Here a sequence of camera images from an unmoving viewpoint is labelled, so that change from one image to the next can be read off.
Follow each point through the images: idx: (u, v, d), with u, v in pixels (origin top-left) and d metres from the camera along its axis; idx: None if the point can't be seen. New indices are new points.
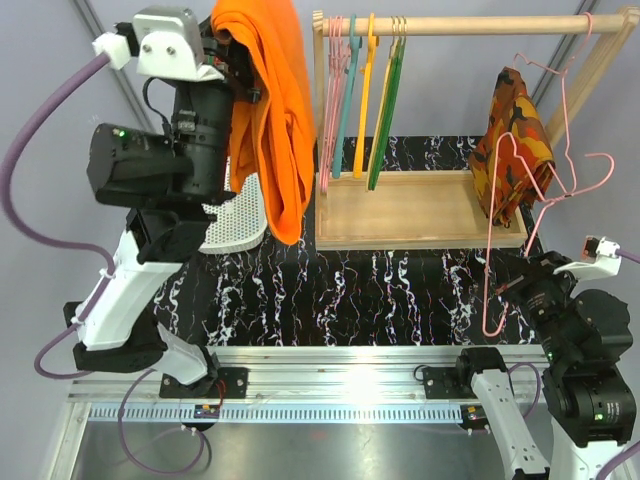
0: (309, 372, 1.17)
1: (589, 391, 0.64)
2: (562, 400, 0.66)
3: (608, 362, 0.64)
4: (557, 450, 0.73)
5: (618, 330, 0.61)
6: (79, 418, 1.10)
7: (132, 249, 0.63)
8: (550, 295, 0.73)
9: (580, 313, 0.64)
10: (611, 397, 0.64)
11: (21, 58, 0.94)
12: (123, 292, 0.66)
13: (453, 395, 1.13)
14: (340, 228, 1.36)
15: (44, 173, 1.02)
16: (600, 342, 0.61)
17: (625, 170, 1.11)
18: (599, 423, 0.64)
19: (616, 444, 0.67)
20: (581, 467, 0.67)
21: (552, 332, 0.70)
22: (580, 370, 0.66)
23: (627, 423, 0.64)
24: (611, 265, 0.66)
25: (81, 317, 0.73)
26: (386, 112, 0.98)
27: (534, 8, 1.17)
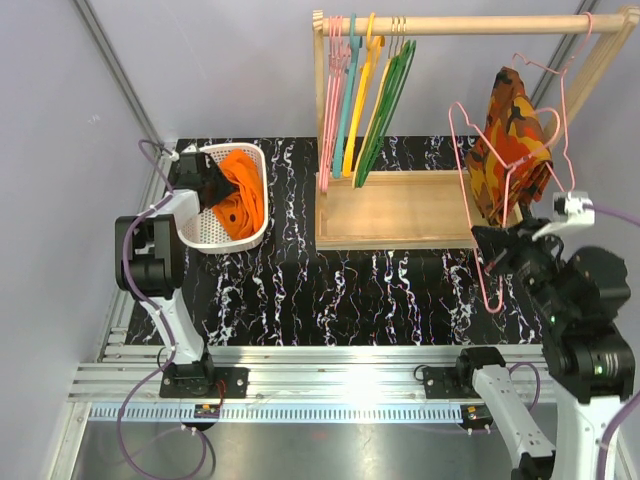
0: (309, 372, 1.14)
1: (589, 349, 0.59)
2: (561, 358, 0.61)
3: (607, 317, 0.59)
4: (562, 417, 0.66)
5: (616, 282, 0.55)
6: (80, 418, 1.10)
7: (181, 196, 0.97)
8: (535, 263, 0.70)
9: (578, 270, 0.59)
10: (609, 349, 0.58)
11: (19, 57, 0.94)
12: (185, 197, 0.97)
13: (453, 395, 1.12)
14: (338, 228, 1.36)
15: (42, 172, 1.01)
16: (598, 297, 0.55)
17: (625, 170, 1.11)
18: (600, 378, 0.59)
19: (619, 401, 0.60)
20: (586, 428, 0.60)
21: (549, 295, 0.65)
22: (580, 329, 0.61)
23: (628, 376, 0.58)
24: (584, 217, 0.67)
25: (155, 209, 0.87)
26: (382, 114, 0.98)
27: (534, 9, 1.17)
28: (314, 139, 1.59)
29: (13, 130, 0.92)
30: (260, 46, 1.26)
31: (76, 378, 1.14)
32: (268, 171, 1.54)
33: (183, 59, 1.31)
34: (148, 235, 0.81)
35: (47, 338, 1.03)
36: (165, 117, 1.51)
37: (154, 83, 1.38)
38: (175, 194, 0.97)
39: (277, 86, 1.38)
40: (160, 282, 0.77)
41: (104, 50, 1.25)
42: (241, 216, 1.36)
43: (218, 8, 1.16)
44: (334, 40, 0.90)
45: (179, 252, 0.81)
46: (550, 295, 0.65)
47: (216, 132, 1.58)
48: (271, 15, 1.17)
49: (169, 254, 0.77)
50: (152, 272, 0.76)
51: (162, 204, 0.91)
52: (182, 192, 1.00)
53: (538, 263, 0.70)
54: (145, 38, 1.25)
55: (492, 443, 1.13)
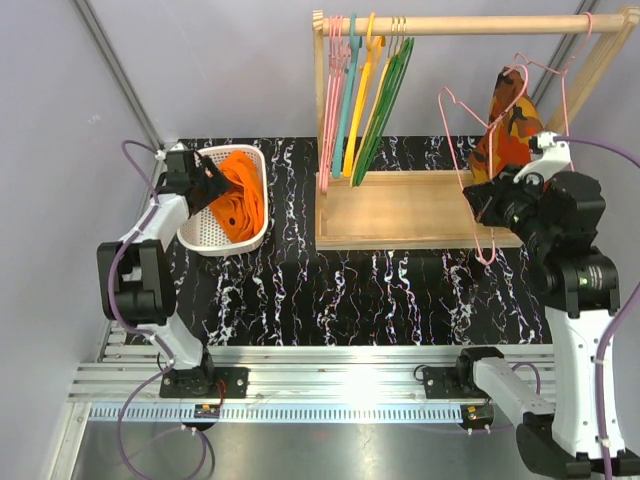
0: (309, 372, 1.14)
1: (574, 268, 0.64)
2: (549, 276, 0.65)
3: (587, 236, 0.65)
4: (558, 353, 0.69)
5: (589, 197, 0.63)
6: (80, 418, 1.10)
7: (169, 201, 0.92)
8: (518, 202, 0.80)
9: (556, 190, 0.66)
10: (593, 263, 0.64)
11: (19, 57, 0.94)
12: (175, 203, 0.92)
13: (453, 395, 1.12)
14: (338, 228, 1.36)
15: (42, 172, 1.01)
16: (576, 209, 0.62)
17: (626, 171, 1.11)
18: (586, 291, 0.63)
19: (608, 315, 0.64)
20: (579, 345, 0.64)
21: (533, 227, 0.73)
22: (564, 249, 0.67)
23: (613, 290, 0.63)
24: (559, 150, 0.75)
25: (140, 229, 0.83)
26: (382, 114, 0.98)
27: (534, 8, 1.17)
28: (314, 138, 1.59)
29: (13, 130, 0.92)
30: (260, 46, 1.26)
31: (76, 378, 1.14)
32: (268, 171, 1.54)
33: (183, 59, 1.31)
34: (134, 259, 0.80)
35: (47, 338, 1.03)
36: (165, 117, 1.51)
37: (154, 83, 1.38)
38: (163, 202, 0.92)
39: (278, 86, 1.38)
40: (150, 312, 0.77)
41: (104, 50, 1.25)
42: (241, 219, 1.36)
43: (218, 8, 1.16)
44: (334, 40, 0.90)
45: (168, 279, 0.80)
46: (536, 226, 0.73)
47: (216, 132, 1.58)
48: (271, 15, 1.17)
49: (158, 285, 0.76)
50: (141, 301, 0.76)
51: (150, 217, 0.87)
52: (169, 199, 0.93)
53: (520, 200, 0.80)
54: (145, 38, 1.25)
55: (491, 443, 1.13)
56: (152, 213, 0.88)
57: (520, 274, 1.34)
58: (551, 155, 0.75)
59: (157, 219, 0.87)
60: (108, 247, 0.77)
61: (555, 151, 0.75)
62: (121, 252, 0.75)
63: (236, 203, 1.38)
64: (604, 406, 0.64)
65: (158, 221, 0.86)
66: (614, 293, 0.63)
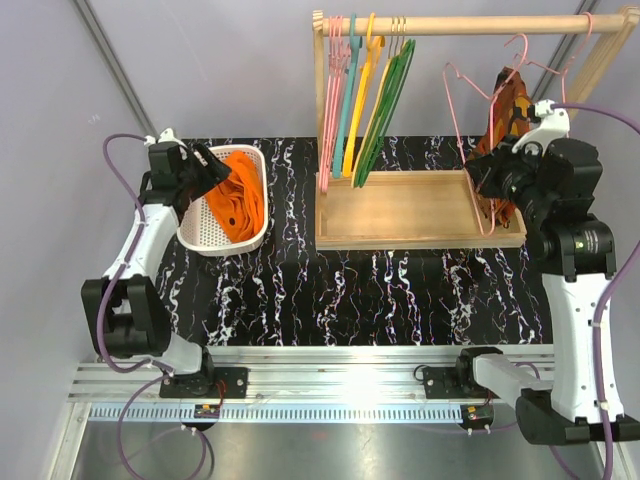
0: (309, 372, 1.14)
1: (571, 233, 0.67)
2: (546, 242, 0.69)
3: (583, 203, 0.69)
4: (555, 322, 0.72)
5: (585, 161, 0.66)
6: (80, 418, 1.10)
7: (158, 209, 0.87)
8: (516, 172, 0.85)
9: (553, 154, 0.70)
10: (589, 229, 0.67)
11: (19, 57, 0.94)
12: (164, 218, 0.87)
13: (453, 395, 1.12)
14: (338, 228, 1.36)
15: (42, 172, 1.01)
16: (572, 173, 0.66)
17: (626, 170, 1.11)
18: (582, 255, 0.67)
19: (604, 278, 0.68)
20: (577, 308, 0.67)
21: (530, 195, 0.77)
22: (561, 214, 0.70)
23: (608, 253, 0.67)
24: (557, 118, 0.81)
25: (126, 260, 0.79)
26: (382, 114, 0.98)
27: (534, 8, 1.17)
28: (314, 139, 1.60)
29: (13, 129, 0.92)
30: (261, 46, 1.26)
31: (76, 378, 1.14)
32: (268, 171, 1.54)
33: (183, 59, 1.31)
34: (124, 293, 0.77)
35: (47, 338, 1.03)
36: (165, 117, 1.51)
37: (154, 83, 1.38)
38: (149, 218, 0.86)
39: (278, 86, 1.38)
40: (143, 349, 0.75)
41: (104, 50, 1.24)
42: (241, 219, 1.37)
43: (218, 8, 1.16)
44: (334, 40, 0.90)
45: (159, 313, 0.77)
46: (532, 194, 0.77)
47: (216, 133, 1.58)
48: (271, 15, 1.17)
49: (149, 323, 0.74)
50: (133, 337, 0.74)
51: (136, 240, 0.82)
52: (157, 211, 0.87)
53: (518, 169, 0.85)
54: (145, 38, 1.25)
55: (492, 444, 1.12)
56: (138, 234, 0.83)
57: (520, 274, 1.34)
58: (549, 124, 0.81)
59: (143, 242, 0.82)
60: (94, 284, 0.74)
61: (552, 119, 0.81)
62: (108, 292, 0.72)
63: (236, 204, 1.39)
64: (602, 370, 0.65)
65: (145, 246, 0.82)
66: (609, 255, 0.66)
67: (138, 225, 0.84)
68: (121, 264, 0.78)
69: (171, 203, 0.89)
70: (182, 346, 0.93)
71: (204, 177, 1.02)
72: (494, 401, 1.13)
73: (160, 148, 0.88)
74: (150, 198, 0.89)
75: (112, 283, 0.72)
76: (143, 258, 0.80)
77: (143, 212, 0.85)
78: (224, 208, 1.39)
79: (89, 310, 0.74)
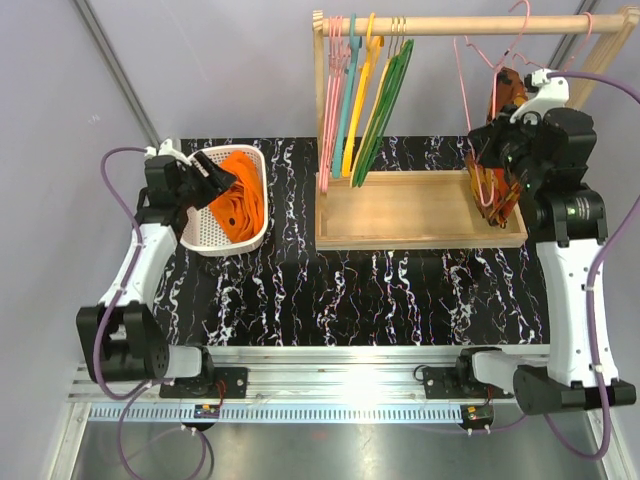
0: (309, 372, 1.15)
1: (564, 201, 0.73)
2: (540, 211, 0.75)
3: (576, 171, 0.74)
4: (551, 293, 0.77)
5: (580, 131, 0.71)
6: (80, 418, 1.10)
7: (155, 230, 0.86)
8: (513, 141, 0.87)
9: (549, 124, 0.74)
10: (581, 197, 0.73)
11: (18, 57, 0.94)
12: (162, 237, 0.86)
13: (453, 395, 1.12)
14: (338, 229, 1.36)
15: (42, 173, 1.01)
16: (567, 142, 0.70)
17: (626, 171, 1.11)
18: (574, 221, 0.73)
19: (596, 244, 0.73)
20: (570, 273, 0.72)
21: (525, 165, 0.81)
22: (554, 183, 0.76)
23: (599, 219, 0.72)
24: (554, 89, 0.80)
25: (122, 286, 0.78)
26: (382, 114, 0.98)
27: (534, 8, 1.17)
28: (314, 139, 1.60)
29: (12, 129, 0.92)
30: (260, 46, 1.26)
31: (76, 378, 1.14)
32: (268, 171, 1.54)
33: (183, 59, 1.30)
34: (119, 318, 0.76)
35: (47, 339, 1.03)
36: (165, 117, 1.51)
37: (154, 83, 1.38)
38: (147, 239, 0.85)
39: (278, 86, 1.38)
40: (140, 375, 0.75)
41: (104, 50, 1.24)
42: (241, 219, 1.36)
43: (218, 8, 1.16)
44: (334, 40, 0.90)
45: (157, 338, 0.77)
46: (526, 164, 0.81)
47: (217, 133, 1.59)
48: (271, 15, 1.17)
49: (146, 349, 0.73)
50: (129, 363, 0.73)
51: (133, 263, 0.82)
52: (154, 232, 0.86)
53: (516, 139, 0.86)
54: (145, 38, 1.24)
55: (492, 444, 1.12)
56: (136, 256, 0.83)
57: (520, 274, 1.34)
58: (547, 94, 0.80)
59: (140, 266, 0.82)
60: (90, 311, 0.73)
61: (549, 88, 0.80)
62: (105, 317, 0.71)
63: (235, 205, 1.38)
64: (596, 335, 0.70)
65: (141, 270, 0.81)
66: (601, 222, 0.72)
67: (136, 247, 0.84)
68: (118, 289, 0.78)
69: (168, 223, 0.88)
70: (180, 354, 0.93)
71: (206, 187, 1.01)
72: (494, 402, 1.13)
73: (157, 166, 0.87)
74: (148, 218, 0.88)
75: (108, 310, 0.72)
76: (141, 283, 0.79)
77: (141, 236, 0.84)
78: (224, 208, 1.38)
79: (83, 336, 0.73)
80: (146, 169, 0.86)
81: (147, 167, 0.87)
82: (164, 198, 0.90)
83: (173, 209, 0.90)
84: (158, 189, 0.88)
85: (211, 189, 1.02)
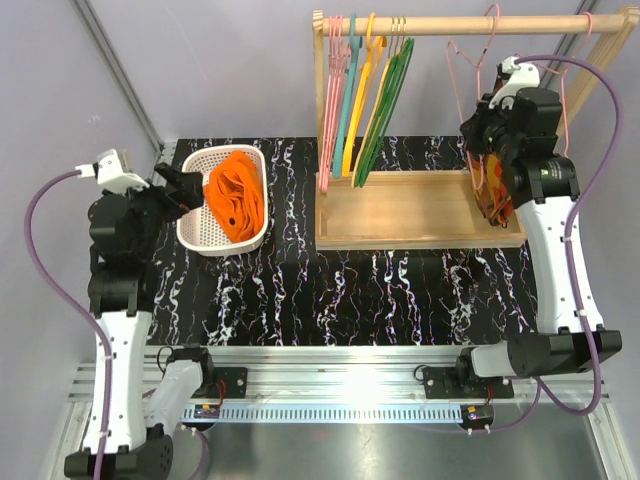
0: (309, 372, 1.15)
1: (537, 165, 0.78)
2: (517, 176, 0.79)
3: (547, 140, 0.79)
4: (533, 253, 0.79)
5: (546, 100, 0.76)
6: (80, 418, 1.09)
7: (120, 324, 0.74)
8: (492, 123, 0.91)
9: (520, 97, 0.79)
10: (552, 161, 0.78)
11: (20, 58, 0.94)
12: (135, 334, 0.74)
13: (453, 395, 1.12)
14: (338, 229, 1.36)
15: (42, 173, 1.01)
16: (536, 109, 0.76)
17: (625, 171, 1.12)
18: (549, 180, 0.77)
19: (570, 201, 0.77)
20: (549, 227, 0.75)
21: (503, 141, 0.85)
22: (529, 151, 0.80)
23: (571, 177, 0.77)
24: (523, 73, 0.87)
25: (103, 428, 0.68)
26: (382, 113, 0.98)
27: (534, 9, 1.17)
28: (314, 139, 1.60)
29: (13, 130, 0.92)
30: (261, 46, 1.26)
31: (76, 378, 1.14)
32: (268, 171, 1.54)
33: (183, 59, 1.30)
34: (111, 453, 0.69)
35: (47, 339, 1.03)
36: (165, 117, 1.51)
37: (154, 83, 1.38)
38: (115, 344, 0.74)
39: (278, 86, 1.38)
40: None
41: (104, 50, 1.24)
42: (241, 219, 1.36)
43: (218, 8, 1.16)
44: (334, 40, 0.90)
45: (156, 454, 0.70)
46: (503, 140, 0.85)
47: (217, 133, 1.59)
48: (271, 15, 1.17)
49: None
50: None
51: (110, 381, 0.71)
52: (123, 330, 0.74)
53: (496, 120, 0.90)
54: (145, 38, 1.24)
55: (492, 444, 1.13)
56: (109, 372, 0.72)
57: (520, 274, 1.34)
58: (518, 78, 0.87)
59: (117, 385, 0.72)
60: (78, 464, 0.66)
61: (520, 74, 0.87)
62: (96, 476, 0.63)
63: (235, 204, 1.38)
64: (578, 281, 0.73)
65: (120, 394, 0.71)
66: (573, 181, 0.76)
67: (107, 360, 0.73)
68: (101, 434, 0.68)
69: (137, 291, 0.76)
70: (181, 389, 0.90)
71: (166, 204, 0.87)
72: (494, 401, 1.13)
73: (105, 225, 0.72)
74: (111, 291, 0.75)
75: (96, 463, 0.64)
76: (124, 413, 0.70)
77: (108, 345, 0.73)
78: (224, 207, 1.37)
79: None
80: (92, 234, 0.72)
81: (93, 229, 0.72)
82: (123, 257, 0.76)
83: (141, 268, 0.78)
84: (113, 249, 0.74)
85: (175, 206, 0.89)
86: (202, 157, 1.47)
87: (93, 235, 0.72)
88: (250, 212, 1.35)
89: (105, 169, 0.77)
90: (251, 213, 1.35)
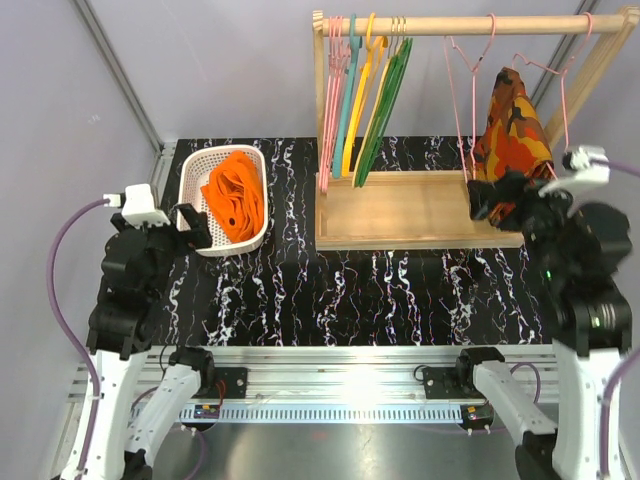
0: (309, 372, 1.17)
1: (587, 304, 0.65)
2: (560, 312, 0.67)
3: (604, 273, 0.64)
4: (564, 389, 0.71)
5: (615, 237, 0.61)
6: (80, 418, 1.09)
7: (108, 366, 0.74)
8: (539, 217, 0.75)
9: (581, 225, 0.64)
10: (606, 301, 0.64)
11: (20, 58, 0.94)
12: (123, 378, 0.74)
13: (453, 395, 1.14)
14: (338, 229, 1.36)
15: (43, 172, 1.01)
16: (599, 250, 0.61)
17: (627, 166, 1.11)
18: (597, 330, 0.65)
19: (618, 356, 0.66)
20: (587, 385, 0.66)
21: (549, 250, 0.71)
22: (578, 284, 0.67)
23: (624, 327, 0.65)
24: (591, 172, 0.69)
25: (81, 465, 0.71)
26: (382, 114, 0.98)
27: (534, 10, 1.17)
28: (314, 139, 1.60)
29: (13, 130, 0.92)
30: (261, 46, 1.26)
31: (76, 378, 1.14)
32: (268, 171, 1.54)
33: (183, 60, 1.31)
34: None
35: (47, 339, 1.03)
36: (165, 117, 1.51)
37: (154, 83, 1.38)
38: (103, 384, 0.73)
39: (278, 86, 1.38)
40: None
41: (104, 50, 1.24)
42: (241, 219, 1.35)
43: (217, 8, 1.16)
44: (334, 40, 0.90)
45: None
46: (550, 249, 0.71)
47: (217, 133, 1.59)
48: (271, 15, 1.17)
49: None
50: None
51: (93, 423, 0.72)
52: (112, 369, 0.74)
53: (544, 215, 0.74)
54: (145, 39, 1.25)
55: (491, 444, 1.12)
56: (94, 411, 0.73)
57: (520, 274, 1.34)
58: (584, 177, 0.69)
59: (99, 423, 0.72)
60: None
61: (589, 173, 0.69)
62: None
63: (235, 204, 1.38)
64: (609, 443, 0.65)
65: (101, 437, 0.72)
66: (626, 333, 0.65)
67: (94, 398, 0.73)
68: (79, 472, 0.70)
69: (133, 335, 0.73)
70: (176, 400, 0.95)
71: (177, 241, 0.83)
72: None
73: (120, 260, 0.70)
74: (111, 326, 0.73)
75: None
76: (102, 456, 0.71)
77: (97, 384, 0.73)
78: (224, 207, 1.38)
79: None
80: (103, 263, 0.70)
81: (107, 260, 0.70)
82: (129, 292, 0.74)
83: (143, 310, 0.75)
84: (120, 283, 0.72)
85: (182, 243, 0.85)
86: (202, 157, 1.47)
87: (104, 266, 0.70)
88: (251, 213, 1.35)
89: (133, 205, 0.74)
90: (252, 213, 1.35)
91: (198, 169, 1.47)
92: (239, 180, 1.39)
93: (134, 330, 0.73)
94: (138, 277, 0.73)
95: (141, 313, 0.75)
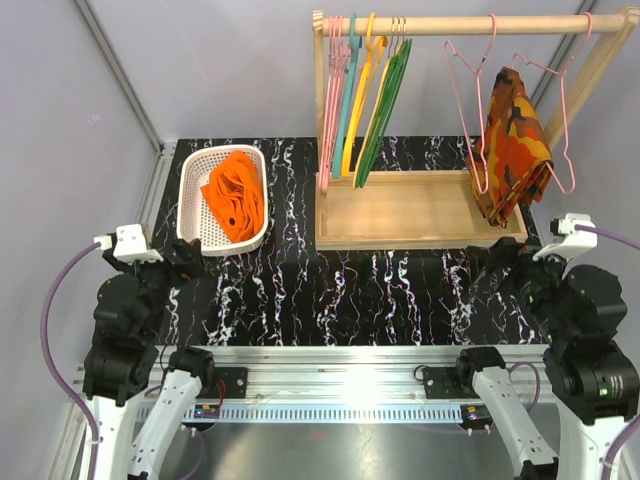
0: (309, 372, 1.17)
1: (592, 368, 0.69)
2: (568, 379, 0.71)
3: (604, 336, 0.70)
4: (565, 442, 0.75)
5: (609, 300, 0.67)
6: (80, 418, 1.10)
7: (105, 410, 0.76)
8: (534, 281, 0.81)
9: (574, 287, 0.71)
10: (614, 370, 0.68)
11: (19, 57, 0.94)
12: (120, 421, 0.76)
13: (453, 395, 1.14)
14: (338, 228, 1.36)
15: (43, 172, 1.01)
16: (595, 312, 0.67)
17: (627, 166, 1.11)
18: (605, 398, 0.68)
19: (622, 419, 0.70)
20: (590, 447, 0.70)
21: (548, 312, 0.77)
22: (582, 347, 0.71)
23: (631, 398, 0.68)
24: (578, 237, 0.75)
25: None
26: (382, 114, 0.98)
27: (535, 9, 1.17)
28: (314, 139, 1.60)
29: (13, 129, 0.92)
30: (261, 46, 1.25)
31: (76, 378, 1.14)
32: (268, 170, 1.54)
33: (183, 59, 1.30)
34: None
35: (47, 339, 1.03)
36: (165, 117, 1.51)
37: (154, 83, 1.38)
38: (101, 428, 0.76)
39: (278, 86, 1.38)
40: None
41: (104, 50, 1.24)
42: (241, 219, 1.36)
43: (218, 8, 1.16)
44: (334, 40, 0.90)
45: None
46: (548, 312, 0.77)
47: (217, 133, 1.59)
48: (272, 15, 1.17)
49: None
50: None
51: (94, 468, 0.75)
52: (109, 412, 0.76)
53: (537, 278, 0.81)
54: (145, 39, 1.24)
55: (490, 444, 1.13)
56: (94, 456, 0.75)
57: None
58: (573, 243, 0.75)
59: (101, 466, 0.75)
60: None
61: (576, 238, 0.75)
62: None
63: (236, 205, 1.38)
64: None
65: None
66: (633, 400, 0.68)
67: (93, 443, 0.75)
68: None
69: (128, 381, 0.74)
70: (175, 417, 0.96)
71: (170, 274, 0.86)
72: None
73: (112, 309, 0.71)
74: (105, 370, 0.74)
75: None
76: None
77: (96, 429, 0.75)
78: (224, 208, 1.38)
79: None
80: (96, 311, 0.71)
81: (99, 310, 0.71)
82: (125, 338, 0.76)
83: (136, 355, 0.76)
84: (113, 330, 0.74)
85: (177, 274, 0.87)
86: (202, 157, 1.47)
87: (96, 316, 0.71)
88: (251, 212, 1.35)
89: (126, 246, 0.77)
90: (252, 213, 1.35)
91: (198, 169, 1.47)
92: (239, 179, 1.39)
93: (129, 378, 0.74)
94: (132, 322, 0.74)
95: (136, 356, 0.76)
